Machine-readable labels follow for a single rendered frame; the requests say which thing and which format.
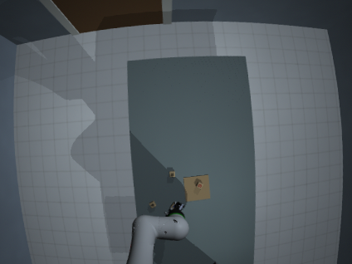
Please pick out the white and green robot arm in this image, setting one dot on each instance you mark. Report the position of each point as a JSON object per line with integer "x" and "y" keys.
{"x": 145, "y": 229}

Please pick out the tan square mat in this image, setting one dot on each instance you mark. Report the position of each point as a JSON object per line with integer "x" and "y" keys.
{"x": 193, "y": 193}

